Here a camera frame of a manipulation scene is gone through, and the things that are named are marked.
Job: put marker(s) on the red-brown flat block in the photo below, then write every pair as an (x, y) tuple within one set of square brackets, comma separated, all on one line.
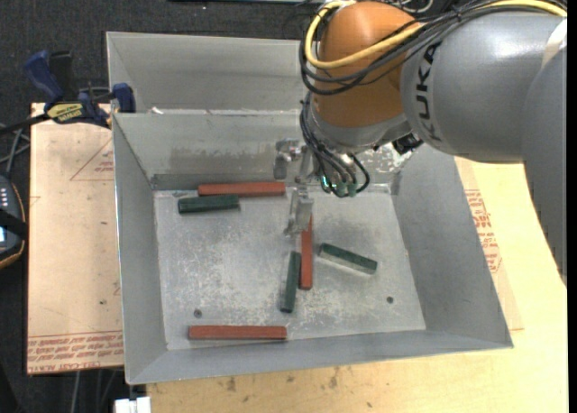
[(306, 262), (236, 333), (243, 189)]

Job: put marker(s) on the brown cardboard board red print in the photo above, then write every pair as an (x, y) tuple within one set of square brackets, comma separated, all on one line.
[(72, 231)]

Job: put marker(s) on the dark green flat block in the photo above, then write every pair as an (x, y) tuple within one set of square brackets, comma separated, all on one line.
[(208, 204), (349, 258), (290, 282)]

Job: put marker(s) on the grey metal bin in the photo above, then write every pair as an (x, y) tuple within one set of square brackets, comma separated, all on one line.
[(225, 267)]

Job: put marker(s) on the black cylinder on white bracket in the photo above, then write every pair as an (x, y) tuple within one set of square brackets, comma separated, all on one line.
[(405, 143)]

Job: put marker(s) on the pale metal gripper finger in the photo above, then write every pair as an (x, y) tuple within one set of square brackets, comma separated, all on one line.
[(282, 163), (301, 210)]

